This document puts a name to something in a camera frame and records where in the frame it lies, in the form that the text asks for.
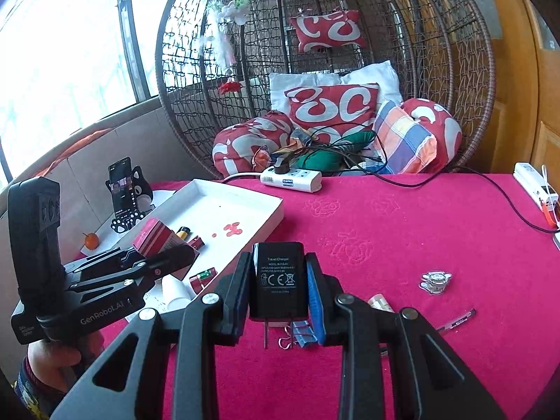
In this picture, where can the yellow black battery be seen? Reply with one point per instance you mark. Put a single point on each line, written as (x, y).
(183, 232)

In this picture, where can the clear pen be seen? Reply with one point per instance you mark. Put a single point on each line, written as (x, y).
(457, 318)

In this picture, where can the person's left hand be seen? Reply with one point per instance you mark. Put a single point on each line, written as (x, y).
(52, 365)

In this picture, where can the small orange fruit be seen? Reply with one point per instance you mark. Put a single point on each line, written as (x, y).
(91, 240)

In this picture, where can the white cylinder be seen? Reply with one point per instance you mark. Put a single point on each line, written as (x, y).
(176, 294)

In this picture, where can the red white square cushion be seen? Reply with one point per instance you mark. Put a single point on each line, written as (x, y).
(332, 105)

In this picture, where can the black travel charger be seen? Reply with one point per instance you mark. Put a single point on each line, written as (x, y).
(278, 280)

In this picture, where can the blue binder clip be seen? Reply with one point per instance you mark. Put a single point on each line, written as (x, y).
(304, 334)

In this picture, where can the red tablecloth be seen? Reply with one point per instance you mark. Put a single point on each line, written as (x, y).
(393, 236)

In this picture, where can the silver metal trinket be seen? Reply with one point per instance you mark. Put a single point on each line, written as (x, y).
(435, 282)

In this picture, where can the window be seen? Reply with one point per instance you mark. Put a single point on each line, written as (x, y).
(65, 52)

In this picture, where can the red white bolster cushion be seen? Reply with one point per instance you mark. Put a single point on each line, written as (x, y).
(245, 144)
(437, 127)

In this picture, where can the plaid cushion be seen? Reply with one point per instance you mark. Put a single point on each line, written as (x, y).
(404, 140)

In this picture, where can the red-white patterned cushions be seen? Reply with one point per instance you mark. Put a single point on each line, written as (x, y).
(372, 74)

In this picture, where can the wooden cabinet doors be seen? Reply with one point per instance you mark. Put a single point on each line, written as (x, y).
(547, 140)

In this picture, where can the red white box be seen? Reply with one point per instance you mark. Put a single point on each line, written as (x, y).
(153, 238)

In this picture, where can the black smartphone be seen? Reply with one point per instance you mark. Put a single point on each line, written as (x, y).
(121, 188)

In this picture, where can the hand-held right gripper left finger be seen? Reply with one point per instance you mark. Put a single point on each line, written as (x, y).
(238, 299)

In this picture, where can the white power strip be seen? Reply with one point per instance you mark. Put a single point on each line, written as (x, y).
(302, 180)

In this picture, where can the brown cardboard panel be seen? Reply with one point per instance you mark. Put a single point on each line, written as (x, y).
(144, 140)

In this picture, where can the white power bank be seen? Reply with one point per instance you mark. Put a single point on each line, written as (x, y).
(529, 179)

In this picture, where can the brown wicker egg chair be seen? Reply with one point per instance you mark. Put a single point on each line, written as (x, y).
(415, 30)

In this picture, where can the small red white cushion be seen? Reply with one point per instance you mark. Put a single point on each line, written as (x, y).
(328, 30)

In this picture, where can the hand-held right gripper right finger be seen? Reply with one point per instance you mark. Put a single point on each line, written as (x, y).
(315, 302)

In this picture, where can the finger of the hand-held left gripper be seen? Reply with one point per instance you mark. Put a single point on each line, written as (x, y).
(100, 262)
(153, 269)

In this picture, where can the grey white square device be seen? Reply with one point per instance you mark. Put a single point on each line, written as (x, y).
(557, 241)

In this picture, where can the red green battery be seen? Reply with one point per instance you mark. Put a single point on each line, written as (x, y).
(203, 279)

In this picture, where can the phone on cat stand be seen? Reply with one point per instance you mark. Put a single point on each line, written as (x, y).
(142, 192)

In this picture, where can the orange cloth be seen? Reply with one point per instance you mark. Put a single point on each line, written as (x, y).
(261, 157)

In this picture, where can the person's left forearm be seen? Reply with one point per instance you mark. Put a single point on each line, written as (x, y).
(26, 398)

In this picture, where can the white dreamcatcher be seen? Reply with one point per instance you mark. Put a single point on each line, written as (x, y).
(238, 8)

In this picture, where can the white tray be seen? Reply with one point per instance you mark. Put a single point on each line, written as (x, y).
(218, 210)

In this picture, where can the black plug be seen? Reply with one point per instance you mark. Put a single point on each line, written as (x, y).
(282, 164)

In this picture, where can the green cloth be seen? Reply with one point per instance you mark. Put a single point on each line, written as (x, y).
(323, 159)

